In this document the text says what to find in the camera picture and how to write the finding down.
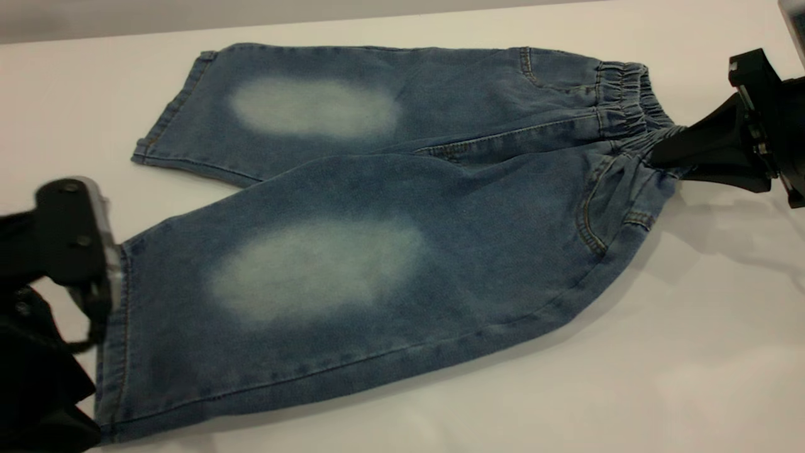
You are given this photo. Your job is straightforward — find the blue denim pants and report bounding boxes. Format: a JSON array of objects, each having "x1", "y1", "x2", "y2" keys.
[{"x1": 94, "y1": 42, "x2": 689, "y2": 444}]

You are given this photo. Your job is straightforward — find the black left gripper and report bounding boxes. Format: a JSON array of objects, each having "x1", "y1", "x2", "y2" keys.
[{"x1": 0, "y1": 211, "x2": 101, "y2": 453}]

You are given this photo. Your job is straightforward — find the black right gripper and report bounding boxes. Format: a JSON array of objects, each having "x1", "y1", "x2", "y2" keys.
[{"x1": 651, "y1": 49, "x2": 805, "y2": 208}]

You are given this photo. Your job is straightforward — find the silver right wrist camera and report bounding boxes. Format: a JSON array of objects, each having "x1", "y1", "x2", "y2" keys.
[{"x1": 779, "y1": 0, "x2": 805, "y2": 70}]

